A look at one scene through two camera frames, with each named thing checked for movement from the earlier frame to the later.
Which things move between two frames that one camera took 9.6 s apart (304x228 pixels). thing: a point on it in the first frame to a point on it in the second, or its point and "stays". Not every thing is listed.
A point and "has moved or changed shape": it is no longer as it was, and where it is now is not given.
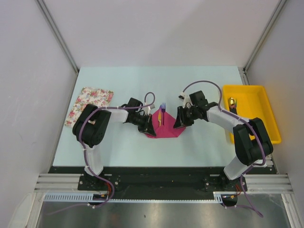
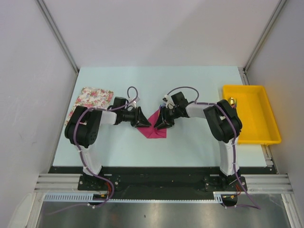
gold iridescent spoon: [232, 105] stays
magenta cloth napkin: [166, 130] has moved or changed shape
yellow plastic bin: [252, 102] stays
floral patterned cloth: [99, 97] stays
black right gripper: [181, 121] to [164, 121]
